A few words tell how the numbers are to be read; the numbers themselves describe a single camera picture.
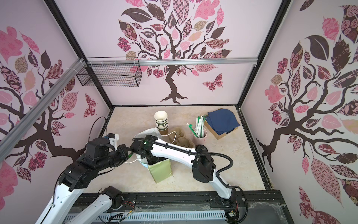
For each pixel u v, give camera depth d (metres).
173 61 0.95
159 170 0.65
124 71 0.95
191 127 0.85
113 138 0.61
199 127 0.90
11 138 0.50
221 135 0.96
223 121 1.05
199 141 0.92
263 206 0.73
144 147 0.53
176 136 0.92
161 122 0.87
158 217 0.70
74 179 0.42
